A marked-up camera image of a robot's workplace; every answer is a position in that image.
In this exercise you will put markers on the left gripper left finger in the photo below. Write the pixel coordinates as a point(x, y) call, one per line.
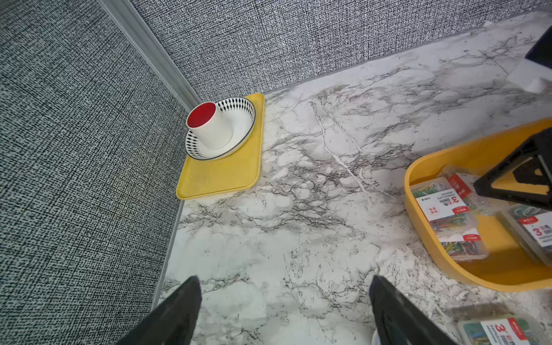
point(173, 321)

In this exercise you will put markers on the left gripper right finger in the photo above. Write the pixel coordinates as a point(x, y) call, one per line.
point(398, 321)

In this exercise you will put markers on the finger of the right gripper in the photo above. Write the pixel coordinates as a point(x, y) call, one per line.
point(524, 176)

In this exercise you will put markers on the paper clip box front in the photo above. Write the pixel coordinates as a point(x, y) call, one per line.
point(531, 228)

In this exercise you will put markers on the clear paper clip box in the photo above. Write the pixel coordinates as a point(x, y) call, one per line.
point(514, 329)

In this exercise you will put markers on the paper clip box underneath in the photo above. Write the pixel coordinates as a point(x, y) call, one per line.
point(465, 247)

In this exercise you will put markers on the yellow flat tray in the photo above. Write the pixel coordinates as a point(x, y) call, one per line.
point(236, 172)

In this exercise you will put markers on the white cup red inside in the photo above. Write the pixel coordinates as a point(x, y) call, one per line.
point(207, 122)

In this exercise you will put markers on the white patterned bowl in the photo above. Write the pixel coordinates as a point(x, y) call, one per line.
point(241, 114)

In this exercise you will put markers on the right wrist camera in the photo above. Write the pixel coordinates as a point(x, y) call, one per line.
point(533, 72)

